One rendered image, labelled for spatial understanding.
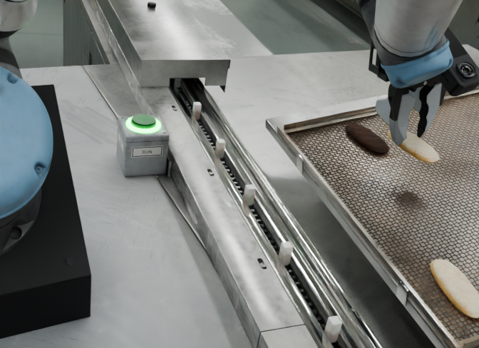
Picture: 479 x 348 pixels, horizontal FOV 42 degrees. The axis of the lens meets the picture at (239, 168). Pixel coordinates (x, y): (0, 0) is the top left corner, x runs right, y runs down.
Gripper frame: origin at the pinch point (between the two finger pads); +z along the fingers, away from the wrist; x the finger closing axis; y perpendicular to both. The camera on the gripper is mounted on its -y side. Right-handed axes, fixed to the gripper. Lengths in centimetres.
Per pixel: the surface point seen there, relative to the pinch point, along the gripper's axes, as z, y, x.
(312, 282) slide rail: 8.8, -10.3, 24.3
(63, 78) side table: 7, 63, 36
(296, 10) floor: 125, 330, -195
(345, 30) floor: 129, 286, -208
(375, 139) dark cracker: 5.5, 8.8, -0.7
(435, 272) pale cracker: 5.9, -19.0, 12.1
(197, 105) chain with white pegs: 6.6, 36.2, 18.6
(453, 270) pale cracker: 5.6, -20.1, 10.2
